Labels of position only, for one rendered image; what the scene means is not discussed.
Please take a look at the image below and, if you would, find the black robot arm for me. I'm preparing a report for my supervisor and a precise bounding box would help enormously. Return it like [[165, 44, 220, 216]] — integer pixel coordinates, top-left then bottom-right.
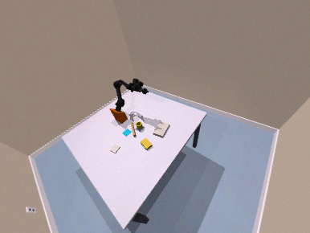
[[113, 78, 143, 112]]

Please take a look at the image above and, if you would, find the yellow rectangular block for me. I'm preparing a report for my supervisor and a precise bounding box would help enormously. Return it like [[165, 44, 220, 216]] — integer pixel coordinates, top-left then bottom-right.
[[141, 138, 152, 150]]

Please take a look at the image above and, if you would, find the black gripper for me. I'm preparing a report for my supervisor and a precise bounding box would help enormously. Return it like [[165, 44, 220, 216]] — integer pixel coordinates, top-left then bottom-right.
[[133, 84, 149, 94]]

